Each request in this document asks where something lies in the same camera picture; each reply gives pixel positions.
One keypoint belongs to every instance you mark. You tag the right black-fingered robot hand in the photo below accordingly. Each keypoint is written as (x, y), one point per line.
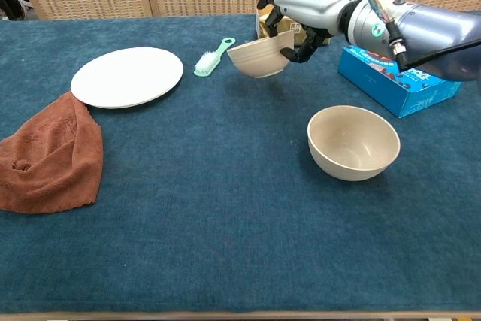
(312, 1)

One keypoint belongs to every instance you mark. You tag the off-white round bowl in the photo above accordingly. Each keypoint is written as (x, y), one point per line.
(259, 59)
(353, 140)

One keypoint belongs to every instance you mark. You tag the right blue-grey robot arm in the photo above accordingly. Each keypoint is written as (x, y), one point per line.
(432, 24)

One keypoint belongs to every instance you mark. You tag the gold tissue pack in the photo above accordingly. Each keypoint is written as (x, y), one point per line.
(262, 24)

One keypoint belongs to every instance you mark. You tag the blue cookie box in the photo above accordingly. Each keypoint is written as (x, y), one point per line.
(376, 80)

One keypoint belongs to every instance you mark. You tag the mint green scrub brush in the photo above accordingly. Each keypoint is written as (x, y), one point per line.
(206, 63)

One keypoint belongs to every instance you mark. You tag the dark teal table cover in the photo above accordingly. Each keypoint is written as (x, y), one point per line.
(225, 223)

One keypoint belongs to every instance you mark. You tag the brown terry cloth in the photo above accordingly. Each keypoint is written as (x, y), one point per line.
(52, 159)

